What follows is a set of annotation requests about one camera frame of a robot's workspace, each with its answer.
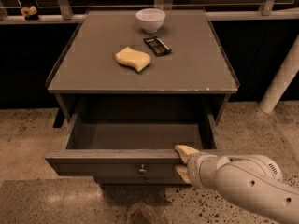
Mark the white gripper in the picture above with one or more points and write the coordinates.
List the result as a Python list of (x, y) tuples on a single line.
[(193, 170)]

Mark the grey top drawer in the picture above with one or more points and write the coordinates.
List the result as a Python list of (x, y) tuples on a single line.
[(130, 153)]

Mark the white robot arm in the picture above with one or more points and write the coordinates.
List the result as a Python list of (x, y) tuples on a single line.
[(251, 182)]

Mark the grey drawer cabinet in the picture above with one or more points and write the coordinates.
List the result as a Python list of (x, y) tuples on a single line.
[(192, 81)]

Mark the yellow sponge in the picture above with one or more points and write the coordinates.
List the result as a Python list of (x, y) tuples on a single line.
[(133, 58)]

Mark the black snack bar wrapper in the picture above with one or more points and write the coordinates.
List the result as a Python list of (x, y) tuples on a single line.
[(158, 47)]

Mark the white ceramic bowl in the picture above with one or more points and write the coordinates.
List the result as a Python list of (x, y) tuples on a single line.
[(150, 19)]

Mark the metal window railing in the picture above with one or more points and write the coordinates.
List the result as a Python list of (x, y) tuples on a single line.
[(13, 11)]

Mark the yellow object on ledge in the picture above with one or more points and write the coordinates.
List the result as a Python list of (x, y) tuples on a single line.
[(29, 11)]

